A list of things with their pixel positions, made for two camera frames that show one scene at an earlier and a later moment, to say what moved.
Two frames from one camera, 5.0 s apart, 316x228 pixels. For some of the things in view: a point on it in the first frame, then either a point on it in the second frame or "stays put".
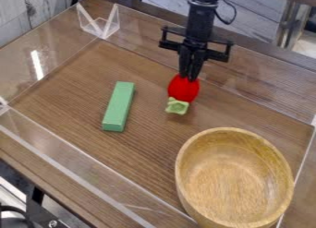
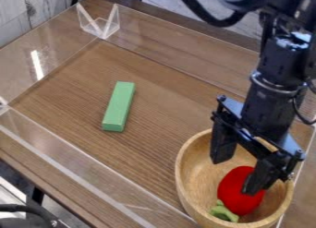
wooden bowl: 233,180 stays put
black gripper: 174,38 to 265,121
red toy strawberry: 182,89 to 237,202
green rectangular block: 118,106 stays put
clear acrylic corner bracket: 99,27 stays put
